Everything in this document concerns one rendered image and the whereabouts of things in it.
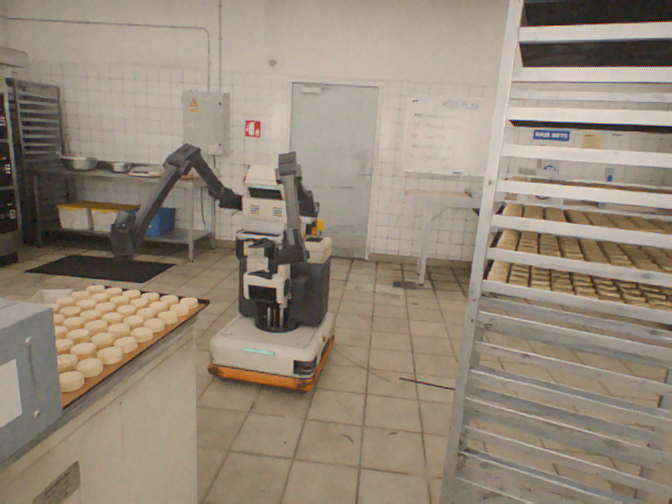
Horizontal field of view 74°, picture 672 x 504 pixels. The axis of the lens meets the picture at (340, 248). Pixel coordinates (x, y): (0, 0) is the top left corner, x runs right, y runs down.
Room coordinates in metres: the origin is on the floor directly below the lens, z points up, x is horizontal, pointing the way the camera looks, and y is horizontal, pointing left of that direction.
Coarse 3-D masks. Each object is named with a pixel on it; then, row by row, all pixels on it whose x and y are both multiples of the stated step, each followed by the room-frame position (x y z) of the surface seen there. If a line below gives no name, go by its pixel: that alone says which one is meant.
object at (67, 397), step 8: (200, 304) 1.24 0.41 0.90; (192, 312) 1.18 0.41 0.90; (184, 320) 1.12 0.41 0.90; (168, 328) 1.07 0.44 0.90; (128, 336) 1.01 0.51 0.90; (160, 336) 1.02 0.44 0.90; (144, 344) 0.97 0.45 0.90; (136, 352) 0.93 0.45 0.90; (80, 360) 0.88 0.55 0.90; (120, 360) 0.89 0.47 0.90; (128, 360) 0.89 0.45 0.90; (104, 368) 0.85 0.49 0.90; (112, 368) 0.85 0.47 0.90; (96, 376) 0.82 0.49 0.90; (104, 376) 0.82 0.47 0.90; (88, 384) 0.79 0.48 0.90; (72, 392) 0.76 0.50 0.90; (80, 392) 0.76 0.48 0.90; (64, 400) 0.73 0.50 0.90; (72, 400) 0.73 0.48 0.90
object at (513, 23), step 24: (504, 48) 1.14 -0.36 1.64; (504, 72) 1.14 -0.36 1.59; (504, 96) 1.13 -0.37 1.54; (504, 120) 1.13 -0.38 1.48; (480, 216) 1.14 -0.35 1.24; (480, 240) 1.14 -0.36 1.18; (480, 264) 1.13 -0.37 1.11; (480, 288) 1.13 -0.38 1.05; (456, 384) 1.14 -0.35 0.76; (456, 408) 1.14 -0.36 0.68; (456, 432) 1.13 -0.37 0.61; (456, 456) 1.15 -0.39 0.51
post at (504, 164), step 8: (520, 56) 1.55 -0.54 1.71; (512, 88) 1.55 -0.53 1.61; (520, 88) 1.55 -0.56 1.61; (512, 104) 1.55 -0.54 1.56; (512, 128) 1.55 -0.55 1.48; (504, 136) 1.56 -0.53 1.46; (512, 136) 1.55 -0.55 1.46; (512, 144) 1.56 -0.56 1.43; (504, 160) 1.55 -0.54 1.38; (504, 168) 1.55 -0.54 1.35; (496, 192) 1.55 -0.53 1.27; (504, 192) 1.55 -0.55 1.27; (496, 208) 1.55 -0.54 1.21; (488, 296) 1.55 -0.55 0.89; (480, 336) 1.55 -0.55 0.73; (472, 352) 1.56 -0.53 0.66; (472, 360) 1.55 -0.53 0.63; (472, 384) 1.55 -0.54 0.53; (464, 416) 1.55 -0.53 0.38; (464, 424) 1.55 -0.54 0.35; (464, 440) 1.55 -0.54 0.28; (456, 464) 1.55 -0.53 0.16
